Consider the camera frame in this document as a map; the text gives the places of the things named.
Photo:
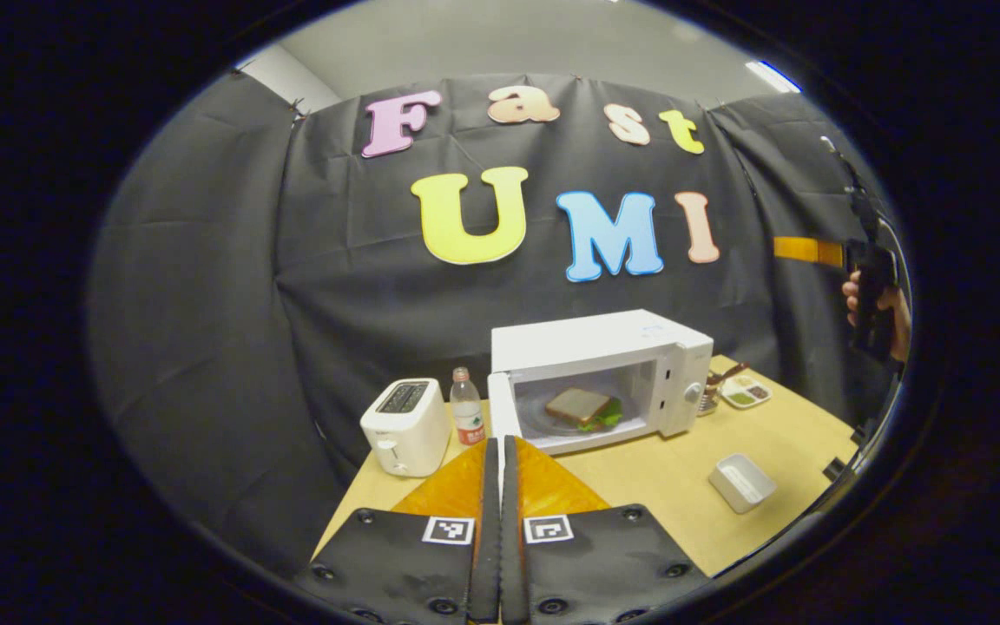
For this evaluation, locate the white divided dish with beans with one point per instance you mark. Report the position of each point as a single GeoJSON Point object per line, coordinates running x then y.
{"type": "Point", "coordinates": [747, 392]}

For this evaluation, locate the clear water bottle red label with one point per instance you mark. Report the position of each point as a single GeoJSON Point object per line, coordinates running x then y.
{"type": "Point", "coordinates": [467, 412]}

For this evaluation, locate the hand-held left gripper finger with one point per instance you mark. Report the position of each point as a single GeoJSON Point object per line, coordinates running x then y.
{"type": "Point", "coordinates": [490, 538]}
{"type": "Point", "coordinates": [510, 538]}

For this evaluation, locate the brown wooden spoon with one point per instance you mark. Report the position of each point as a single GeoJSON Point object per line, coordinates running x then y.
{"type": "Point", "coordinates": [730, 373]}

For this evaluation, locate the sandwich with lettuce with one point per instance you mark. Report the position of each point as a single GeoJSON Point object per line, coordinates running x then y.
{"type": "Point", "coordinates": [578, 405]}

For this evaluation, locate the white toaster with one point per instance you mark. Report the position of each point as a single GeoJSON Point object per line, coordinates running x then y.
{"type": "Point", "coordinates": [409, 434]}

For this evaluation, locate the small clear glass jar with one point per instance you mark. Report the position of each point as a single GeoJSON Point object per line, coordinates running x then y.
{"type": "Point", "coordinates": [708, 401]}

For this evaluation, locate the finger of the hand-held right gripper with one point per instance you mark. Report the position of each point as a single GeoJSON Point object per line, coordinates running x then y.
{"type": "Point", "coordinates": [808, 251]}

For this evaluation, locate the small black block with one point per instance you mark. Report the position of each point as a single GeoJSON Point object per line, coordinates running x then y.
{"type": "Point", "coordinates": [834, 470]}

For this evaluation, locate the white microwave oven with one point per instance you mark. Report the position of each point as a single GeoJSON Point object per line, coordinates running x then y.
{"type": "Point", "coordinates": [587, 343]}

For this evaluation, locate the white rectangular tray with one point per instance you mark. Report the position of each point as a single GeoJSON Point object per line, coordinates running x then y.
{"type": "Point", "coordinates": [743, 483]}

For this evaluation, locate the small ceiling light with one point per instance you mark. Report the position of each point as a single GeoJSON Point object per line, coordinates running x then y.
{"type": "Point", "coordinates": [773, 76]}

